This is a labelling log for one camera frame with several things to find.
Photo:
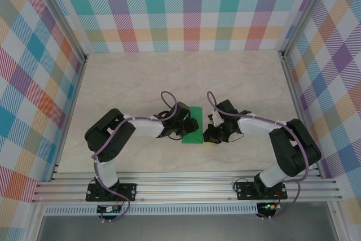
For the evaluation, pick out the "controller circuit board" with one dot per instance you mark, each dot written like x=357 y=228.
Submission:
x=269 y=206
x=107 y=209

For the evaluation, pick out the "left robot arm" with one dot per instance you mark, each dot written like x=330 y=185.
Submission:
x=146 y=128

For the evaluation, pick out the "left controller circuit board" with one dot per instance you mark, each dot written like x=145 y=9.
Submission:
x=107 y=209

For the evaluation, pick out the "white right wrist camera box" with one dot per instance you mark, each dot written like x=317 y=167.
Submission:
x=215 y=118

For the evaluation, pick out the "green cloth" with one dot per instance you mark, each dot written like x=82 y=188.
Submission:
x=194 y=139

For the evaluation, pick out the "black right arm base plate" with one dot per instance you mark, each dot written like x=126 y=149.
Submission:
x=245 y=191

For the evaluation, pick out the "aluminium side rail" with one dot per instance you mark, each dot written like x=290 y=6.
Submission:
x=70 y=117
x=296 y=105

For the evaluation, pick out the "aluminium frame post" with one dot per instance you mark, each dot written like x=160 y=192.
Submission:
x=60 y=18
x=306 y=12

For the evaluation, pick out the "aluminium mounting rail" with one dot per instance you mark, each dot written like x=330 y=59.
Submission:
x=183 y=187

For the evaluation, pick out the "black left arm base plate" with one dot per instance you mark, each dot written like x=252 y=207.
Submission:
x=129 y=191

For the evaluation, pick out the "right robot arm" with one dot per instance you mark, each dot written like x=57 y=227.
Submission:
x=253 y=128

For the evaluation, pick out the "right controller circuit board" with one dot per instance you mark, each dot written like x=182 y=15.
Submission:
x=269 y=206

